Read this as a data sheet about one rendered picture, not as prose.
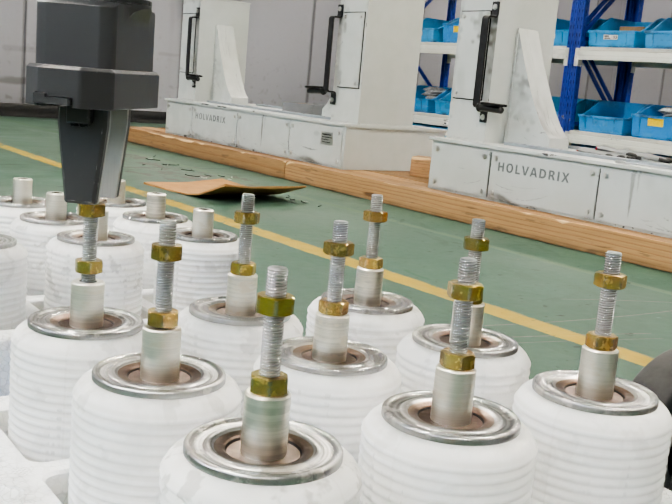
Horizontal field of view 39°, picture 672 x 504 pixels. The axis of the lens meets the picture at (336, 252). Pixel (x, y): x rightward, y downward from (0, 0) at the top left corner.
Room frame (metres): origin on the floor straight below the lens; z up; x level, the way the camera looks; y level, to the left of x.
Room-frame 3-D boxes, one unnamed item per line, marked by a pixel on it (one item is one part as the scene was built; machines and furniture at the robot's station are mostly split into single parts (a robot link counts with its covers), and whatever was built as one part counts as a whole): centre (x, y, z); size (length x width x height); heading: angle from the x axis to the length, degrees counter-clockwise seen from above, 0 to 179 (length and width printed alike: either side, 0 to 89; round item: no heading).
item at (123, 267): (0.93, 0.24, 0.16); 0.10 x 0.10 x 0.18
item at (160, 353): (0.52, 0.09, 0.26); 0.02 x 0.02 x 0.03
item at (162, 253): (0.52, 0.09, 0.32); 0.02 x 0.02 x 0.01; 71
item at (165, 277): (0.52, 0.09, 0.30); 0.01 x 0.01 x 0.08
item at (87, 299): (0.62, 0.16, 0.26); 0.02 x 0.02 x 0.03
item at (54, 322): (0.62, 0.16, 0.25); 0.08 x 0.08 x 0.01
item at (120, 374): (0.52, 0.09, 0.25); 0.08 x 0.08 x 0.01
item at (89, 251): (0.62, 0.16, 0.31); 0.01 x 0.01 x 0.08
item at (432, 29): (7.70, -0.68, 0.89); 0.50 x 0.38 x 0.21; 126
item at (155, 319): (0.52, 0.09, 0.29); 0.02 x 0.02 x 0.01; 71
